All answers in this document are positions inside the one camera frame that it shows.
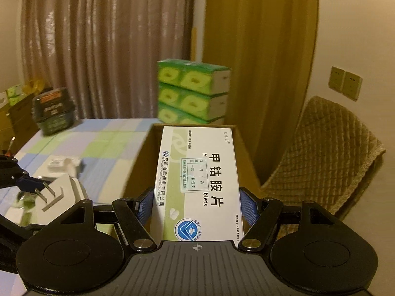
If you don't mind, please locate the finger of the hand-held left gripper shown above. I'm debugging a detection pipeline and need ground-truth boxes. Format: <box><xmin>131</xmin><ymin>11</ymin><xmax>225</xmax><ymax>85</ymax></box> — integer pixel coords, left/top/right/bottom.
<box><xmin>0</xmin><ymin>214</ymin><xmax>40</xmax><ymax>245</ymax></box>
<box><xmin>0</xmin><ymin>156</ymin><xmax>44</xmax><ymax>196</ymax></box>

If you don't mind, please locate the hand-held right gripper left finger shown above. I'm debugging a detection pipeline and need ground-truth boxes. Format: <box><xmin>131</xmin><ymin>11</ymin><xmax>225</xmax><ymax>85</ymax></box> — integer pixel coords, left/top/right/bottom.
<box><xmin>60</xmin><ymin>188</ymin><xmax>158</xmax><ymax>253</ymax></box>

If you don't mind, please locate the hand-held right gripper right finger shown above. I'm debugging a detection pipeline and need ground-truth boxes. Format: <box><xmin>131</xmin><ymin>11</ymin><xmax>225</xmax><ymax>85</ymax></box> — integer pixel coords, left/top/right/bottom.
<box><xmin>237</xmin><ymin>186</ymin><xmax>334</xmax><ymax>253</ymax></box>

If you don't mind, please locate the brown cardboard box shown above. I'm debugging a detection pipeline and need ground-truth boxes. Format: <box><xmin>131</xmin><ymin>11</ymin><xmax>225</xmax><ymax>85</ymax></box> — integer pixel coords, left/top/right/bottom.
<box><xmin>123</xmin><ymin>123</ymin><xmax>263</xmax><ymax>241</ymax></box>

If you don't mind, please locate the white power adapter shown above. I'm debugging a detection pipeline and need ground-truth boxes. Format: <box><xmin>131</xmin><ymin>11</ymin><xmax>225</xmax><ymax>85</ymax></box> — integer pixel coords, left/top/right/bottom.
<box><xmin>19</xmin><ymin>173</ymin><xmax>90</xmax><ymax>232</ymax></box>

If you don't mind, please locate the white green medicine box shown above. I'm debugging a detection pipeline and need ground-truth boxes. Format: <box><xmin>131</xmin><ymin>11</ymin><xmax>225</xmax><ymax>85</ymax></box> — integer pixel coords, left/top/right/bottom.
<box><xmin>154</xmin><ymin>126</ymin><xmax>245</xmax><ymax>242</ymax></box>

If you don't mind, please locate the cardboard storage box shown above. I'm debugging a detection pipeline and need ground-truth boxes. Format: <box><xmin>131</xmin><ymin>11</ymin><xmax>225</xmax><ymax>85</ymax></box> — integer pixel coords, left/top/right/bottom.
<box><xmin>0</xmin><ymin>97</ymin><xmax>39</xmax><ymax>155</ymax></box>

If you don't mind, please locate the black plastic basket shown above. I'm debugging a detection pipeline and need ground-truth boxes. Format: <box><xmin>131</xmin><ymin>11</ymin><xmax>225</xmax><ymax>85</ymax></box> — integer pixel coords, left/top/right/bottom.
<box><xmin>32</xmin><ymin>88</ymin><xmax>78</xmax><ymax>136</ymax></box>

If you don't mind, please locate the small green tissue pack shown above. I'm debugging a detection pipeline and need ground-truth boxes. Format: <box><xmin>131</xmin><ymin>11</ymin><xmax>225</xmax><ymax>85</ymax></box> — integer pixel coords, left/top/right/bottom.
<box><xmin>6</xmin><ymin>86</ymin><xmax>24</xmax><ymax>105</ymax></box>

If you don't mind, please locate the chair with quilted cover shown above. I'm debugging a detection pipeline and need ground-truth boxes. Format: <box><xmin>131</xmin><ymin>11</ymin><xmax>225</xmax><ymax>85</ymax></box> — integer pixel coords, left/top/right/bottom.
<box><xmin>259</xmin><ymin>95</ymin><xmax>386</xmax><ymax>235</ymax></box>

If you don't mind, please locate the green tissue pack bundle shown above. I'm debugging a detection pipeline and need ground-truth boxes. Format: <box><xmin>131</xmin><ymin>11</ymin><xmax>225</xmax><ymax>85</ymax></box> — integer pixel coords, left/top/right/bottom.
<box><xmin>157</xmin><ymin>58</ymin><xmax>233</xmax><ymax>125</ymax></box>

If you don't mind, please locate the brown pleated curtain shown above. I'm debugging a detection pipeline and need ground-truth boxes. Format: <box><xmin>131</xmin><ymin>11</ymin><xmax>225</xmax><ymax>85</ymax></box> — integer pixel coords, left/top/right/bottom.
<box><xmin>20</xmin><ymin>0</ymin><xmax>196</xmax><ymax>121</ymax></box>

